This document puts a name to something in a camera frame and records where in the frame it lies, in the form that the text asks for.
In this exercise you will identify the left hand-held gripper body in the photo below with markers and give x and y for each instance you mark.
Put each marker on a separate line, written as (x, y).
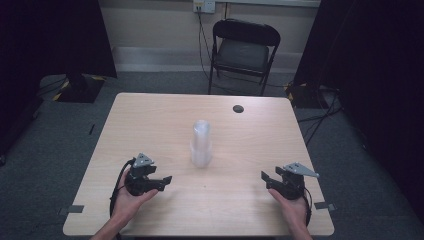
(141, 180)

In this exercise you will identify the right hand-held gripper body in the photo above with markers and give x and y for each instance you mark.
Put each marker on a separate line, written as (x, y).
(292, 185)

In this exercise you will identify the stack of clear plastic cups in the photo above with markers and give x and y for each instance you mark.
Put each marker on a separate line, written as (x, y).
(201, 143)

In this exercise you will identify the person's right hand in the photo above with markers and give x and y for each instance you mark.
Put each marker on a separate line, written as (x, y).
(291, 208)

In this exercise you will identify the person's left hand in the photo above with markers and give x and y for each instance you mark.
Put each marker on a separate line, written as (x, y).
(128, 205)

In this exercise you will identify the grey tape strip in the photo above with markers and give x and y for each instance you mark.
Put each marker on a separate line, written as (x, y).
(324, 206)
(74, 209)

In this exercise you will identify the black stand base with yellow stripes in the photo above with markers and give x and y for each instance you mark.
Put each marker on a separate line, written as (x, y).
(301, 95)
(80, 88)

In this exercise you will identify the black folding chair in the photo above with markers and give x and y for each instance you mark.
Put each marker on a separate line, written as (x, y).
(242, 55)

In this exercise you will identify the dark curtain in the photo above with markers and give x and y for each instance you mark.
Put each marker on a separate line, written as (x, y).
(50, 40)
(373, 60)

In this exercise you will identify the white wall socket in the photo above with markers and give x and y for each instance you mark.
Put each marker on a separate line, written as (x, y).
(204, 5)

